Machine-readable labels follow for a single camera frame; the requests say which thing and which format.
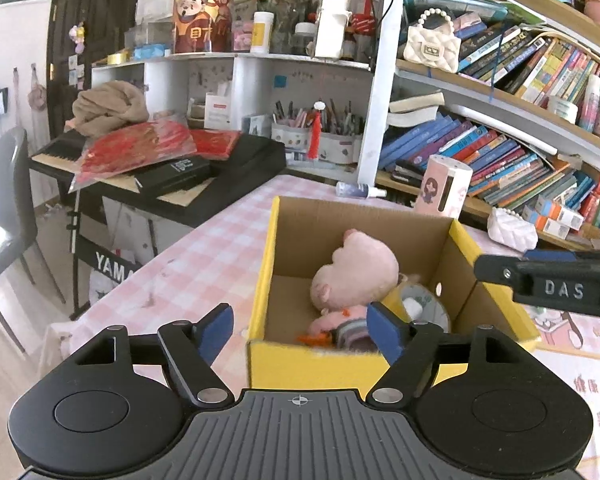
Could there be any cream quilted handbag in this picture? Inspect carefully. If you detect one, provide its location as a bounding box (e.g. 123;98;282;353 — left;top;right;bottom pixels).
403;8;460;74

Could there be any black long box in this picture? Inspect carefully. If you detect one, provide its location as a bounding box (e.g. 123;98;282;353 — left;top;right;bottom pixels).
134;156;212;198

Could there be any beige folded cloth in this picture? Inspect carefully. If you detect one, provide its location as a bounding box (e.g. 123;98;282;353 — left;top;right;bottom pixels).
66;80;149;138

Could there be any pink cylindrical box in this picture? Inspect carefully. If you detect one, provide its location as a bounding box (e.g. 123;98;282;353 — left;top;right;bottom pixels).
414;155;474;219

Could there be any grey chair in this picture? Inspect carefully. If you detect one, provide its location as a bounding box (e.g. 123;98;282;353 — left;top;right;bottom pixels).
0;127;66;350

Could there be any yellow cardboard box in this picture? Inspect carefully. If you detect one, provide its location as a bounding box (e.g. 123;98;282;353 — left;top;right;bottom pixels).
247;196;540;394

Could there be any pink plush pig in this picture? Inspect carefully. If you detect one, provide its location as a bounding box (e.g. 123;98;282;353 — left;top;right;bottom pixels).
310;229;400;312

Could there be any red fortune god canister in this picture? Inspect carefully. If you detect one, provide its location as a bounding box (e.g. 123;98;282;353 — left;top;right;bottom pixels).
172;0;232;53

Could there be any white shelf unit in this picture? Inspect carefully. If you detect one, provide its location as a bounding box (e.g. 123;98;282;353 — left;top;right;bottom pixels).
92;0;403;185

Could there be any white pen holder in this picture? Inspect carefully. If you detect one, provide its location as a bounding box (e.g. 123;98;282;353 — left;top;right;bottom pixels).
318;132;362;165

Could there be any grey purple toy car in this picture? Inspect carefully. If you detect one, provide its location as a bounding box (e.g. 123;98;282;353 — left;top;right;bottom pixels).
334;318;377;352

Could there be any black electronic keyboard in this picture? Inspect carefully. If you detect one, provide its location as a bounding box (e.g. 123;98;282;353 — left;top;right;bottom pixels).
28;129;287;229

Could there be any wooden bookshelf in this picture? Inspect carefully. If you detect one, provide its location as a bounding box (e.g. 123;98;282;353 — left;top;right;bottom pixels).
378;0;600;245

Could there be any red plastic bag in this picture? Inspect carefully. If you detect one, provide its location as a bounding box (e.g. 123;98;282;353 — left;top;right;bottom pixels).
70;119;197;192

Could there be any small spray bottle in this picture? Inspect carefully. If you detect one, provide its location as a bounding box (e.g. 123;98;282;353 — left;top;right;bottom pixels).
336;182;387;198

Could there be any white yellow bottle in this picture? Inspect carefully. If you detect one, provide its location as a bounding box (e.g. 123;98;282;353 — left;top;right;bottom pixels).
250;11;275;54

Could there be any pink checked tablecloth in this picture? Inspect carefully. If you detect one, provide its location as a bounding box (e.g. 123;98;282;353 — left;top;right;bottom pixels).
40;173;600;476

